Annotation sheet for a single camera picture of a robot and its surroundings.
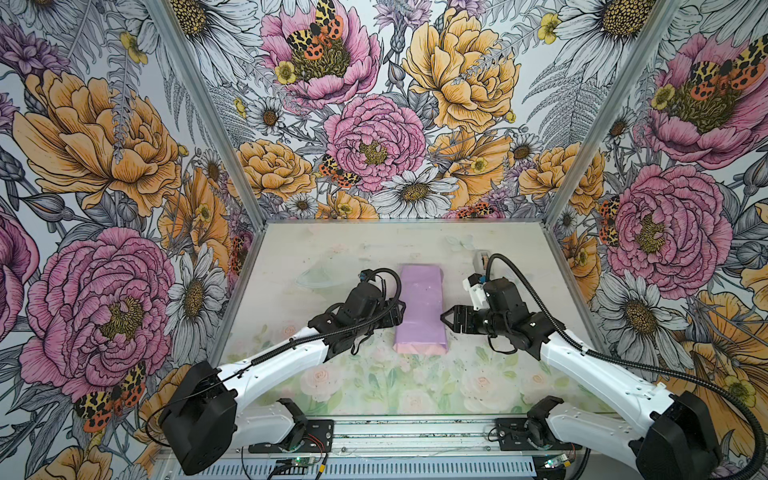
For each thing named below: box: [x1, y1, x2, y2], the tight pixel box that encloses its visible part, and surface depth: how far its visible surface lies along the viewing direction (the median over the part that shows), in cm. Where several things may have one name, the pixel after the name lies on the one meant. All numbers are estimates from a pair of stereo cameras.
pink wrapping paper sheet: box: [393, 264, 448, 356], surface depth 90 cm
